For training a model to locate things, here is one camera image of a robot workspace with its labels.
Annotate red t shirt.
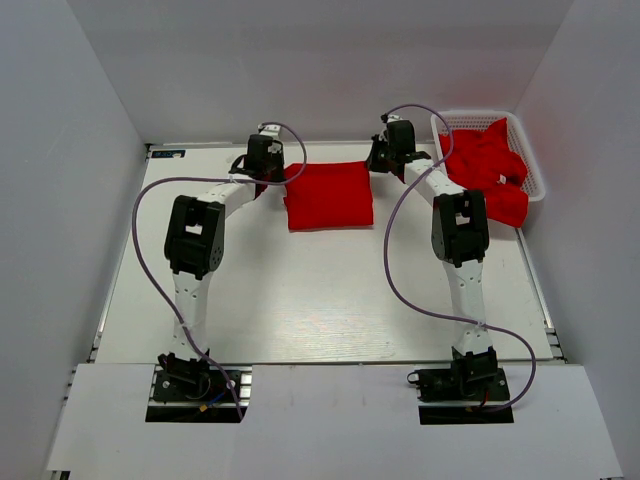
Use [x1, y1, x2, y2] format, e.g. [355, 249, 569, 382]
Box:
[284, 161, 374, 232]

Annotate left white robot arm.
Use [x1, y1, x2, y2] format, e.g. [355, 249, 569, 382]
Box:
[164, 124, 285, 354]

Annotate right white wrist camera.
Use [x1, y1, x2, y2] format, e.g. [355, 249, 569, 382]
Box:
[381, 114, 404, 124]

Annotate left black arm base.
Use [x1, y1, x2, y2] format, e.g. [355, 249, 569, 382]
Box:
[145, 353, 252, 424]

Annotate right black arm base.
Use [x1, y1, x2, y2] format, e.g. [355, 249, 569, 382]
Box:
[407, 348, 514, 426]

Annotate red t shirts in basket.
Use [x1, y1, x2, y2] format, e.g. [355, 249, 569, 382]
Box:
[439, 118, 529, 228]

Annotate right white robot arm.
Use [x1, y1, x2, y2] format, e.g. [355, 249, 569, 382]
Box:
[366, 114, 493, 359]

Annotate white plastic basket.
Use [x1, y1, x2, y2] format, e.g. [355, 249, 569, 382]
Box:
[440, 110, 546, 203]

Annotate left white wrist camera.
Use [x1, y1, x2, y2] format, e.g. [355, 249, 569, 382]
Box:
[258, 124, 283, 154]

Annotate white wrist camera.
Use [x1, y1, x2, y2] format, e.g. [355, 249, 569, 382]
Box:
[381, 114, 404, 124]
[258, 124, 283, 154]

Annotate blue table label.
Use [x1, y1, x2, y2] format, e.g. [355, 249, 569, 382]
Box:
[151, 149, 186, 159]

